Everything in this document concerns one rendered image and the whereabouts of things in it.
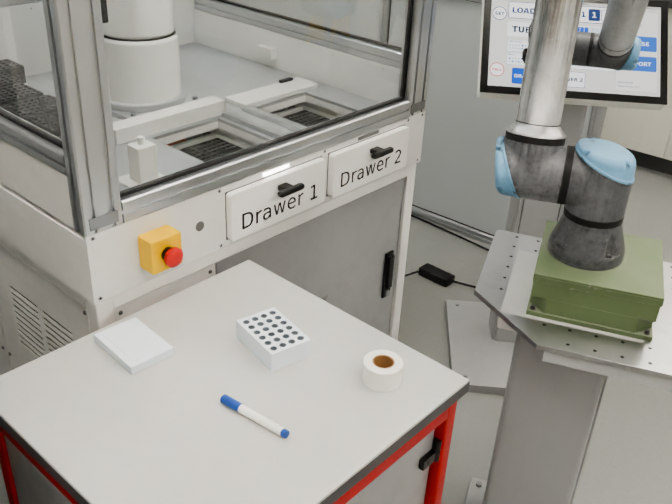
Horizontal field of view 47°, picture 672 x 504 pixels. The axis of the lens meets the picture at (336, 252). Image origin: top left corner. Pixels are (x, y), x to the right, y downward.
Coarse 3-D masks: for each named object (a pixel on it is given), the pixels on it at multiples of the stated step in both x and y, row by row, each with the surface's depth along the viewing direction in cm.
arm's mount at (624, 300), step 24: (624, 240) 164; (648, 240) 164; (552, 264) 154; (624, 264) 155; (648, 264) 155; (552, 288) 152; (576, 288) 150; (600, 288) 148; (624, 288) 147; (648, 288) 148; (528, 312) 156; (552, 312) 154; (576, 312) 152; (600, 312) 151; (624, 312) 149; (648, 312) 147; (648, 336) 149
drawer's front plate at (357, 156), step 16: (400, 128) 197; (368, 144) 188; (384, 144) 193; (400, 144) 198; (336, 160) 181; (352, 160) 185; (368, 160) 190; (384, 160) 196; (400, 160) 201; (336, 176) 183; (368, 176) 193; (336, 192) 185
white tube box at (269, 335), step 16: (240, 320) 143; (256, 320) 145; (272, 320) 144; (288, 320) 144; (240, 336) 143; (256, 336) 139; (272, 336) 139; (288, 336) 140; (304, 336) 140; (256, 352) 139; (272, 352) 135; (288, 352) 137; (304, 352) 139; (272, 368) 136
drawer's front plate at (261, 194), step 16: (320, 160) 177; (272, 176) 168; (288, 176) 170; (304, 176) 174; (320, 176) 178; (240, 192) 160; (256, 192) 164; (272, 192) 168; (304, 192) 176; (320, 192) 181; (240, 208) 162; (256, 208) 166; (272, 208) 170; (288, 208) 174; (304, 208) 178; (240, 224) 164; (256, 224) 168
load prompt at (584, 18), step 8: (512, 8) 220; (520, 8) 220; (528, 8) 220; (584, 8) 219; (592, 8) 219; (600, 8) 219; (512, 16) 219; (520, 16) 219; (528, 16) 219; (584, 16) 219; (592, 16) 219; (600, 16) 219
